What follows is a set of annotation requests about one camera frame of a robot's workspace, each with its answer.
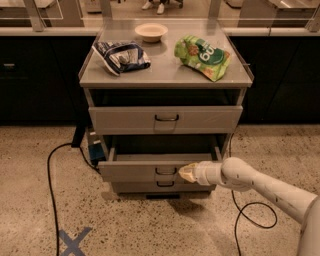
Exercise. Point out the grey drawer cabinet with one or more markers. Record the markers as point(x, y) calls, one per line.
point(167, 82)

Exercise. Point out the white shoe right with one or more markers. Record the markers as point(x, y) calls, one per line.
point(160, 9)

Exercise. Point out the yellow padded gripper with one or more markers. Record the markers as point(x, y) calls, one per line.
point(201, 173)

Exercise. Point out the blue tape cross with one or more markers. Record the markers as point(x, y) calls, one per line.
point(73, 245)

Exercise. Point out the blue power box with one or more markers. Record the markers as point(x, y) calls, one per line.
point(96, 153)

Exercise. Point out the green snack bag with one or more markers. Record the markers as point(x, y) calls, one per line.
point(200, 55)

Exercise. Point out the white shoe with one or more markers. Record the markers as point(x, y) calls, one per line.
point(160, 9)
point(148, 4)

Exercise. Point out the grey drawer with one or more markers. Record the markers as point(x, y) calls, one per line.
point(151, 168)
point(164, 120)
point(158, 187)

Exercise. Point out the blue white chip bag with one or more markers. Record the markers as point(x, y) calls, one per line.
point(121, 57)

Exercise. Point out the grey bottom drawer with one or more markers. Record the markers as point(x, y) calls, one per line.
point(158, 187)

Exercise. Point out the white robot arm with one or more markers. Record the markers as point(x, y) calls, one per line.
point(236, 174)

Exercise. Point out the white paper bowl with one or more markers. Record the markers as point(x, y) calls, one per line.
point(151, 32)

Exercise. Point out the grey top drawer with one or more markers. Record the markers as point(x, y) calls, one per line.
point(164, 120)

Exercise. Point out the white shoe left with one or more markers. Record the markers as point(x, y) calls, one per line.
point(148, 4)

